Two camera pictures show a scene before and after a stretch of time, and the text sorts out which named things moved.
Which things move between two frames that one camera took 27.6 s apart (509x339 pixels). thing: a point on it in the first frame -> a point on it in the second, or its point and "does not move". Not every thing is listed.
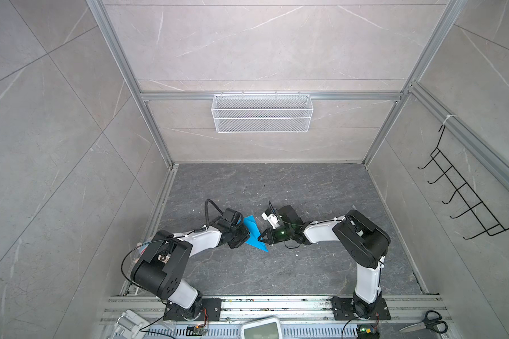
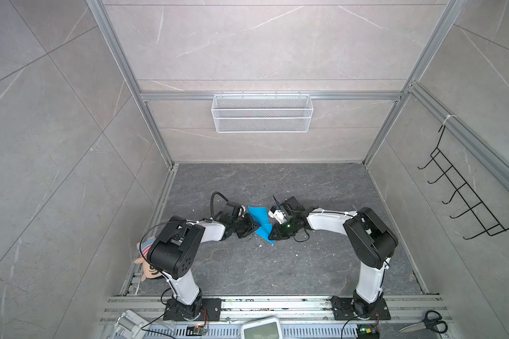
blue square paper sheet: (254, 233) -> (260, 215)
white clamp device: (131, 325) does not move
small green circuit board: (367, 332) does not move
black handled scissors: (433, 319) does not move
